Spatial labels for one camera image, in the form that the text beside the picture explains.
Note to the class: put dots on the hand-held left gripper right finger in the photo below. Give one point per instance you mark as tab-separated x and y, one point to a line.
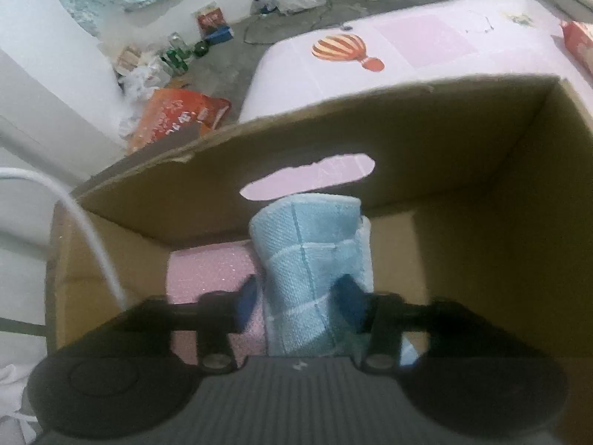
350	305

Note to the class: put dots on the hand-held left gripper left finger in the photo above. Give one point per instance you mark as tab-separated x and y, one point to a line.
248	305

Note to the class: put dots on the light blue towel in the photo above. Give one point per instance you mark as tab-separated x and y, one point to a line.
305	264

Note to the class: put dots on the cardboard box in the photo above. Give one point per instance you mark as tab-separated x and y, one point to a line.
185	185

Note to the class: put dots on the pink sponge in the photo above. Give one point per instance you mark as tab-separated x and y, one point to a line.
204	269

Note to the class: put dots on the orange snack bag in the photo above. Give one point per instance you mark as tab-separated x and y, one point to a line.
176	111

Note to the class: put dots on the pile of crumpled white trash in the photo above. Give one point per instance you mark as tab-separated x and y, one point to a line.
139	79

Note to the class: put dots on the green bottle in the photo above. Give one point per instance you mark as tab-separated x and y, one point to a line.
178	58

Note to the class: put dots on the small blue box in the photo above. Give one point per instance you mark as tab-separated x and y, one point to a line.
220	35

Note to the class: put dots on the red printed box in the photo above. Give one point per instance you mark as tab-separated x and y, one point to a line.
211	18

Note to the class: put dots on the orange wet wipes pack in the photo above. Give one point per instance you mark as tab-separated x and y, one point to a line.
579	44

